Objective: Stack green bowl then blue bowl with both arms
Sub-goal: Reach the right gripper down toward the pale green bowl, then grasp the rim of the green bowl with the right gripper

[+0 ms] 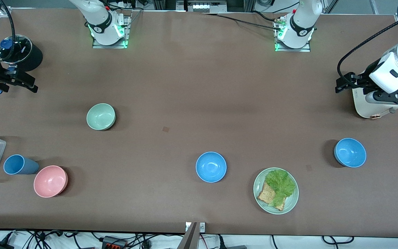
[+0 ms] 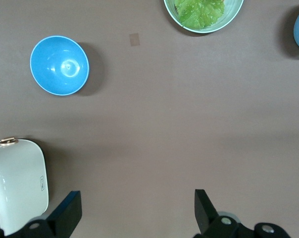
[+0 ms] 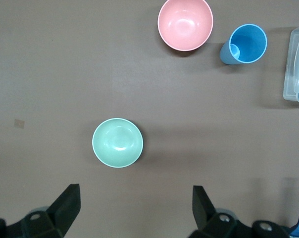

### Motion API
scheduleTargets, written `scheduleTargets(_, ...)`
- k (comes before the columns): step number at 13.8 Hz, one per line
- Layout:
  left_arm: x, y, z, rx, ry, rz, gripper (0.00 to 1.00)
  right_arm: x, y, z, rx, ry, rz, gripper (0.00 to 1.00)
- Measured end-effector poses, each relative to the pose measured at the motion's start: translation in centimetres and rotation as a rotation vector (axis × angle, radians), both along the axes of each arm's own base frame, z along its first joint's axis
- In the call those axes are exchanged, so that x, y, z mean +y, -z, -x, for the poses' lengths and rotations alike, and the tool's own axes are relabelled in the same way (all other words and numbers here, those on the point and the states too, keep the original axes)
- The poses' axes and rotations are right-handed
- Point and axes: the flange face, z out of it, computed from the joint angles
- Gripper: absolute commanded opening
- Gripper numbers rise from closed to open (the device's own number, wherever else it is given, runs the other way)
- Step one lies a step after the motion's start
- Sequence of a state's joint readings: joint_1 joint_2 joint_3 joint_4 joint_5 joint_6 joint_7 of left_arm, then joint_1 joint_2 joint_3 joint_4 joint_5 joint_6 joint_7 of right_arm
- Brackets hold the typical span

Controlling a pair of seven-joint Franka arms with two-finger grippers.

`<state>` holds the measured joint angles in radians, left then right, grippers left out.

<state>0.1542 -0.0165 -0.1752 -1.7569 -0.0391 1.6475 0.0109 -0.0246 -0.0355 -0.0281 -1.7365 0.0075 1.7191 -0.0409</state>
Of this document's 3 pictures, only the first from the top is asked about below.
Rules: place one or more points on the black red power device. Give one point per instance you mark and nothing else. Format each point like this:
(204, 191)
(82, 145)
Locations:
(114, 242)

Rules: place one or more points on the small metal bracket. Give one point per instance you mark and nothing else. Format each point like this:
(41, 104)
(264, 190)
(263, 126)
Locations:
(202, 227)

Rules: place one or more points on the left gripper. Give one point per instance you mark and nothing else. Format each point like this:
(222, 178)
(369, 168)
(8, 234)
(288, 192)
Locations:
(364, 78)

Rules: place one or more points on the pink bowl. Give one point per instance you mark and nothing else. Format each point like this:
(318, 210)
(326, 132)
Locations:
(49, 181)

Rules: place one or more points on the black pot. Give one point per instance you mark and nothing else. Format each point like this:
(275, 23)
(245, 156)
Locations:
(35, 57)

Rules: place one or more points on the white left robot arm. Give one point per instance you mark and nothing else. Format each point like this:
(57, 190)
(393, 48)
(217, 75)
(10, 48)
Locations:
(301, 24)

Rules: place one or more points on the green lettuce leaf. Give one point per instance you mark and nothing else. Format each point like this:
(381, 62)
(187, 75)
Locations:
(281, 183)

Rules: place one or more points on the blue cup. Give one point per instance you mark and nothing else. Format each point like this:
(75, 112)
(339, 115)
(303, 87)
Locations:
(19, 165)

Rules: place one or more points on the grey camera pole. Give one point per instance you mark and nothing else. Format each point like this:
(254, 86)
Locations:
(189, 238)

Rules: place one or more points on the blue bowl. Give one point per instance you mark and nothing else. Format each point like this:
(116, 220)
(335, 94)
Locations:
(350, 152)
(211, 167)

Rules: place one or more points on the pale green bowl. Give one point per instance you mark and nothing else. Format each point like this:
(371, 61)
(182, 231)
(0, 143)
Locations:
(100, 117)

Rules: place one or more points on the white power strip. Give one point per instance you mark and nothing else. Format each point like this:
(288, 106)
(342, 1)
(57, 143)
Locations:
(124, 4)

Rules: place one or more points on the cream white appliance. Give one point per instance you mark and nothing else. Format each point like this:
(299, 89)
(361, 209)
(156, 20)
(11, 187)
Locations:
(368, 109)

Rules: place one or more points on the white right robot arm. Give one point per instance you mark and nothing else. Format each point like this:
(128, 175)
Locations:
(100, 20)

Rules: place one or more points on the brown toast slice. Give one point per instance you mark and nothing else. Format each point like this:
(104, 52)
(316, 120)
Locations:
(266, 195)

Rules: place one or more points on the glass lid blue knob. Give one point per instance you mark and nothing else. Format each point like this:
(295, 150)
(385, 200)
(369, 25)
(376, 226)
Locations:
(16, 48)

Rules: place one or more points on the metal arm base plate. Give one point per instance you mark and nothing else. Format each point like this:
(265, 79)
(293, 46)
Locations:
(127, 33)
(308, 48)

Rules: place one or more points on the pale green plate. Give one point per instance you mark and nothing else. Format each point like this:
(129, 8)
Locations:
(290, 204)

